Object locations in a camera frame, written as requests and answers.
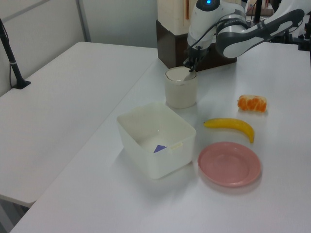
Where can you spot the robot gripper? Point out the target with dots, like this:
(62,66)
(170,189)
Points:
(199,34)

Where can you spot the beige trash can with lid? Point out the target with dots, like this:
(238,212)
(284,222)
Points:
(181,92)

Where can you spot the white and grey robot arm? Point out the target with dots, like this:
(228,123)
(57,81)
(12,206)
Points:
(233,31)

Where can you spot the dark brown drawer cabinet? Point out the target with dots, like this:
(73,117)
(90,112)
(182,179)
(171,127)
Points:
(170,48)

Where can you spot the cream toy cabinet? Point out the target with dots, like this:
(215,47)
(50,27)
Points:
(172,14)

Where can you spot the yellow toy banana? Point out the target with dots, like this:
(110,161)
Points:
(230,123)

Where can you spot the peeled orange toy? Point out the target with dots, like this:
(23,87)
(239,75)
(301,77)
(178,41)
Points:
(252,104)

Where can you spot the black vertical pole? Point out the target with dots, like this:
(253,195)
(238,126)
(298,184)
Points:
(258,8)

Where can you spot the purple card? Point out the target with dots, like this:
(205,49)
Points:
(160,148)

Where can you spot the white plastic storage box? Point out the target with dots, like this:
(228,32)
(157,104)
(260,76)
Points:
(155,155)

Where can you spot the pink plastic plate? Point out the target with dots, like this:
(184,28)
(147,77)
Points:
(229,163)

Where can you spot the black table clamp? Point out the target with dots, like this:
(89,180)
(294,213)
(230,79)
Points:
(305,38)

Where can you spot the grey partition frame post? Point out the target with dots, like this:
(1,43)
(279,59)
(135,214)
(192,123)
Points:
(83,19)

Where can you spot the black camera stand pole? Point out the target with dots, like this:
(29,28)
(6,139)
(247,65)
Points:
(11,58)

